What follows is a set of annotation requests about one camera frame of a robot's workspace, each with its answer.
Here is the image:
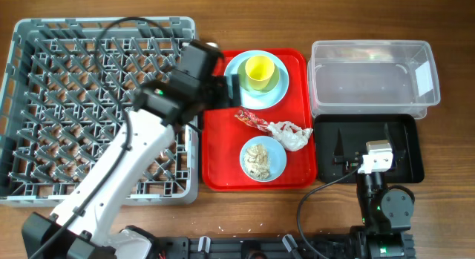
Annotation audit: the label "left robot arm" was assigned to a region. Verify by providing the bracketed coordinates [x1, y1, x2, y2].
[22, 69, 240, 258]

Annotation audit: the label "red snack wrapper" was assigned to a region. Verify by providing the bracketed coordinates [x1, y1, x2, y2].
[235, 108, 270, 133]

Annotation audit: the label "yellow plastic cup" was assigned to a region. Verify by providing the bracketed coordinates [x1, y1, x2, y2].
[244, 55, 275, 91]

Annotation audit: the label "clear plastic bin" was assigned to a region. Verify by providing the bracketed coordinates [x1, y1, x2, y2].
[307, 40, 441, 119]

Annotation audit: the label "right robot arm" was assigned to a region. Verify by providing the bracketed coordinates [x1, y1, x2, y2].
[332, 125, 416, 258]

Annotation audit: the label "light blue plate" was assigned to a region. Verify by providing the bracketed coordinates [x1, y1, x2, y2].
[223, 50, 289, 110]

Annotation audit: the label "black plastic tray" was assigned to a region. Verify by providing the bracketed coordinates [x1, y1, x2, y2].
[314, 114, 425, 183]

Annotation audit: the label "green small bowl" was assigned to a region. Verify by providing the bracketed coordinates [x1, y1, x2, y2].
[237, 59, 280, 96]

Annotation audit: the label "grey dishwasher rack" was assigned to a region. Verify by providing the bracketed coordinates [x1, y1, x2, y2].
[1, 16, 197, 207]

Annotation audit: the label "rice and nut leftovers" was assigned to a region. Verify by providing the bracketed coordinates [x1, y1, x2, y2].
[243, 144, 270, 180]

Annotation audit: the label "light blue bowl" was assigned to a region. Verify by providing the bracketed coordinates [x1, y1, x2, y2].
[240, 136, 286, 182]

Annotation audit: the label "red plastic tray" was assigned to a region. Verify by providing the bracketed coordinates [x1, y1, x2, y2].
[201, 48, 318, 191]

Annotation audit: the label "white tissue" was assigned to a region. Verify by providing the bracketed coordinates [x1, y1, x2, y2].
[266, 121, 313, 151]

